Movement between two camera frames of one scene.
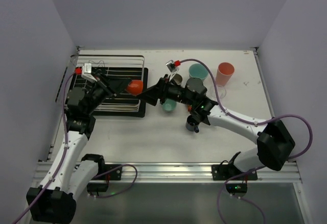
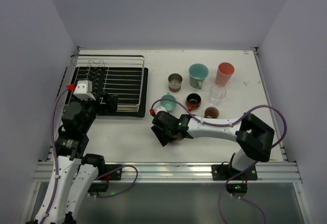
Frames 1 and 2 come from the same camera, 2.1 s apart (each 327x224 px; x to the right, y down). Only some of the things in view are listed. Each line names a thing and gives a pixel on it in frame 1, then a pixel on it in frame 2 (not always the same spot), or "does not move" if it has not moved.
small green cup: [169, 105] does not move
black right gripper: [163, 89] to [160, 134]
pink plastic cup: [225, 71] does not move
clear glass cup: [221, 90] does not move
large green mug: [198, 70] does not move
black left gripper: [106, 85] to [109, 101]
